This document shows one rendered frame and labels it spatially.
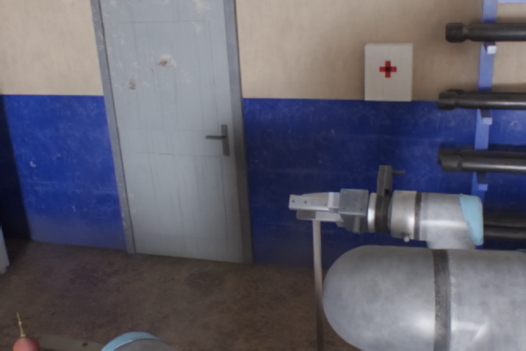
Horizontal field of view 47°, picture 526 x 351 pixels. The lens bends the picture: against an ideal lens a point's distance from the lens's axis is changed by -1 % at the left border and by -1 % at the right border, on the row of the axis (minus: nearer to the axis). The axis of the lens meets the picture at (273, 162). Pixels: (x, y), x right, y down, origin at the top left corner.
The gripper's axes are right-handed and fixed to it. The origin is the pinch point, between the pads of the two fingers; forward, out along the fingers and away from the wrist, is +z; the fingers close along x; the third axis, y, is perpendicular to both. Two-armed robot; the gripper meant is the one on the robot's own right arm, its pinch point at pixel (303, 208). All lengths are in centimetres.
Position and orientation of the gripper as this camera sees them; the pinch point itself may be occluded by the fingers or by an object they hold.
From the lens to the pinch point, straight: 120.2
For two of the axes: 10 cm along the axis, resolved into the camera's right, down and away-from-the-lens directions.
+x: 2.4, 3.6, 9.0
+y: -1.4, 9.3, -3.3
